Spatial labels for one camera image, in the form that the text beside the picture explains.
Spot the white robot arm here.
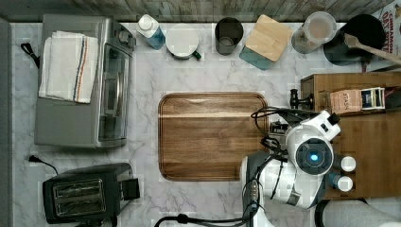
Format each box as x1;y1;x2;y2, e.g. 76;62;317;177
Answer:
240;111;340;227

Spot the black drawer knob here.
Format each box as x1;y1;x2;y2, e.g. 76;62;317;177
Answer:
289;89;314;110

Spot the wooden cutting board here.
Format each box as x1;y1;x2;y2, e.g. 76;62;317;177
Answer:
158;92;269;182

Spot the green and white mug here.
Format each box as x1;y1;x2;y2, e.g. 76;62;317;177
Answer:
166;24;201;60

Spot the dark grey cup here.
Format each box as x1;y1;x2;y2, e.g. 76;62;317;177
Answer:
215;17;244;55

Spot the silver toaster oven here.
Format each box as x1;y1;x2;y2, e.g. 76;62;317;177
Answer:
34;14;136;148

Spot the wooden lid teal container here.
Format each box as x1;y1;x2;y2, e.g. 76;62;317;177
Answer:
239;14;292;70

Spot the blue soap bottle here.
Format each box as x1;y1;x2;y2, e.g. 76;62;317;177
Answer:
136;14;166;50

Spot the black toaster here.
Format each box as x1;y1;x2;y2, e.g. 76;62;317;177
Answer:
43;163;140;227

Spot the tea bag box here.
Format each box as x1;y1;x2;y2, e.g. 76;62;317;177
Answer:
329;87;385;114

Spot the white striped dish towel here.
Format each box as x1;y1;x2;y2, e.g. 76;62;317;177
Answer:
39;30;99;103

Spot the clear glass jar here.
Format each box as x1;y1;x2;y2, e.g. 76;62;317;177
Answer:
291;11;337;54

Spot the white cap spice bottle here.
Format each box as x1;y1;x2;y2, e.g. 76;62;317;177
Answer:
333;154;357;172

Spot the white cap blue bottle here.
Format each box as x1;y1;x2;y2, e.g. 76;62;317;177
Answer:
328;173;354;192

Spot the wooden spoon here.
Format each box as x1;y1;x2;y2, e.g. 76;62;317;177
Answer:
344;33;401;64

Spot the black toaster plug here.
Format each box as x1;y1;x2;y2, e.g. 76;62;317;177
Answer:
28;155;59;175

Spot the black utensil holder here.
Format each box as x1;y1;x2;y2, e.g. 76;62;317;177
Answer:
323;14;386;66

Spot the cereal box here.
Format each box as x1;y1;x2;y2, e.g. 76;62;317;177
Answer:
373;0;401;55

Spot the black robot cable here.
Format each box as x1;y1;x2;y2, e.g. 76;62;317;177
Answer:
153;213;256;227

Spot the black power cable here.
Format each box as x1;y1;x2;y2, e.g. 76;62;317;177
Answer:
20;42;41;69

